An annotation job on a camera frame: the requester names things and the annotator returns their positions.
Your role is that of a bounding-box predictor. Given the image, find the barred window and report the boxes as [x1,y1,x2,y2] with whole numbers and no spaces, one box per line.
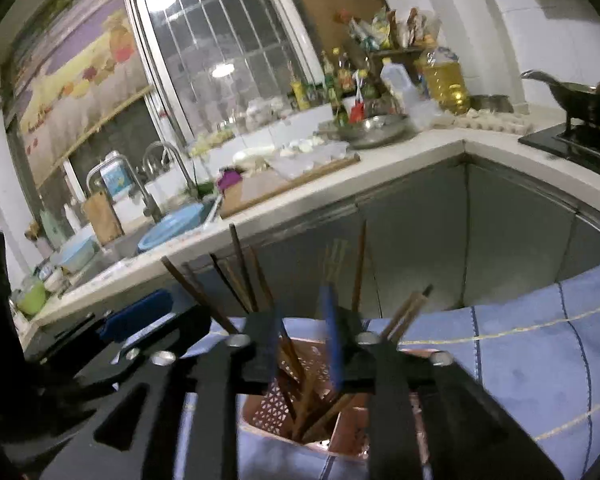
[120,0,331,151]

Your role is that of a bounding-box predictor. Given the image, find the angular metal faucet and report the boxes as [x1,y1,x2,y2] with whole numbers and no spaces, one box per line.
[86,157,163,223]

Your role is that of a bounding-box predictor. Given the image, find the small wooden cutting board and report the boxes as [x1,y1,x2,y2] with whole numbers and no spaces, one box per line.
[82,191,126,246]

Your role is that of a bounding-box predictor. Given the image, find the group of sauce bottles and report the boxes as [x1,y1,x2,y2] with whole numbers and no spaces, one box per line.
[287,49,381,126]

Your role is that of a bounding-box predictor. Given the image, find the blue round basin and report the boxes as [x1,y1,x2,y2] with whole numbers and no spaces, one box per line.
[137,202,216,253]

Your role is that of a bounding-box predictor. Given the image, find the purple plastic item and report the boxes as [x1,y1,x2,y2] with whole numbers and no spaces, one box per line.
[216,167,243,193]

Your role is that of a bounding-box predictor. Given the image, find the black gas stove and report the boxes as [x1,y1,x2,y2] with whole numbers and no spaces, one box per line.
[517,120,600,186]

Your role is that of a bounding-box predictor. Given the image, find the shelf with food packets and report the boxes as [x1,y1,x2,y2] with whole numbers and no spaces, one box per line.
[335,7,441,53]

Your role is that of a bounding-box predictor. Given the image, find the green bowl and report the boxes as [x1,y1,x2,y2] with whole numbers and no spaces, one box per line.
[14,277,48,317]

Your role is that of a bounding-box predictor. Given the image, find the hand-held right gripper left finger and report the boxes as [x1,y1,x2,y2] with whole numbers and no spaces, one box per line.
[40,305,283,480]

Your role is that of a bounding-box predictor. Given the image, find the bundle of wooden chopsticks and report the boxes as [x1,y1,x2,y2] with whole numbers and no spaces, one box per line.
[161,220,435,443]

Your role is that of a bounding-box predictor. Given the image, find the fruit print wall poster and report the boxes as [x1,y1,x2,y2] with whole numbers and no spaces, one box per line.
[7,0,156,186]

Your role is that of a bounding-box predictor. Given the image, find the metal bowl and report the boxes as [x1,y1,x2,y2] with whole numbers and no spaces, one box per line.
[337,112,413,148]

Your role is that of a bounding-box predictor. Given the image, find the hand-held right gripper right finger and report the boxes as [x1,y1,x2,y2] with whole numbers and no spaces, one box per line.
[320,284,566,480]

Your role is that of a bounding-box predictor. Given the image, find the egg tray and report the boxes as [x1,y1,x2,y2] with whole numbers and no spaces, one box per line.
[450,107,536,136]

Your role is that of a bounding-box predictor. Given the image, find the cooking oil bottle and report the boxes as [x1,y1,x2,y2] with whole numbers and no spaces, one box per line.
[420,46,473,116]

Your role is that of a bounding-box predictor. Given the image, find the light blue basin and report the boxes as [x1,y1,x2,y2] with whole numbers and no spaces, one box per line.
[55,235,101,273]

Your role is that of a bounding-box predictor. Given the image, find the tall curved metal faucet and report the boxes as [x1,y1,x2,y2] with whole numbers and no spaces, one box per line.
[142,141,201,201]

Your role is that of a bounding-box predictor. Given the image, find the black open wok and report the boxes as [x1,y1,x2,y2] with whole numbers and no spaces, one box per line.
[520,69,600,128]

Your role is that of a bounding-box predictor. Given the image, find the metal pot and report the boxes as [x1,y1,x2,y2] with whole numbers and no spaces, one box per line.
[472,94,513,113]

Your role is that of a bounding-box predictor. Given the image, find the white plastic jug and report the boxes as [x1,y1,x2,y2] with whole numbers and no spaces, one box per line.
[380,57,420,111]

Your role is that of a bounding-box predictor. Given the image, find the pink plastic basket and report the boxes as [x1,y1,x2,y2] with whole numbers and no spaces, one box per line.
[237,320,431,461]

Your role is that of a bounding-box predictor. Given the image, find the large wooden cutting board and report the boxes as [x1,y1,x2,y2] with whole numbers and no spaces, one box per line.
[220,152,362,218]

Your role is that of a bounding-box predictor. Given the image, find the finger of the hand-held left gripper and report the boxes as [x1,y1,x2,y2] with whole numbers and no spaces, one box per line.
[97,290,175,343]
[115,305,212,362]

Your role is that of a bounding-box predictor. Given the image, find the blue checked cloth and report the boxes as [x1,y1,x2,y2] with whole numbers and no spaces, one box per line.
[170,255,600,480]

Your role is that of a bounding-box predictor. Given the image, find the white bowl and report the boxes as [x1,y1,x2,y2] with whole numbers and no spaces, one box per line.
[232,146,277,170]

